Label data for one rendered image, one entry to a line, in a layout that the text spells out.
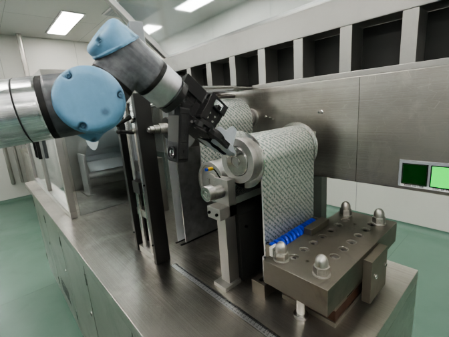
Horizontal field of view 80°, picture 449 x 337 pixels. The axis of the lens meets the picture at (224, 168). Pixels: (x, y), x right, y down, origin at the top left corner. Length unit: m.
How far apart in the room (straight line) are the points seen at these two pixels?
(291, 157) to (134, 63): 0.46
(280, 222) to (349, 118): 0.36
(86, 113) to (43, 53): 5.85
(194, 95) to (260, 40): 0.54
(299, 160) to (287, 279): 0.32
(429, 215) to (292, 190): 2.70
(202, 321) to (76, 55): 5.92
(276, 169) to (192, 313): 0.41
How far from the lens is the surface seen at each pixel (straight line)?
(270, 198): 0.70
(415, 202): 3.37
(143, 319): 0.77
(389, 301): 0.83
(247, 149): 0.64
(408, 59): 0.83
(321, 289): 0.60
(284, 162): 0.72
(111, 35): 0.49
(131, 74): 0.49
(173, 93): 0.52
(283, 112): 0.98
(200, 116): 0.55
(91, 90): 0.34
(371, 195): 3.48
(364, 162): 0.87
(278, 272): 0.66
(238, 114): 0.93
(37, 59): 6.15
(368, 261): 0.73
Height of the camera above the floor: 1.39
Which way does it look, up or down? 13 degrees down
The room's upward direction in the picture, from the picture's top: 4 degrees counter-clockwise
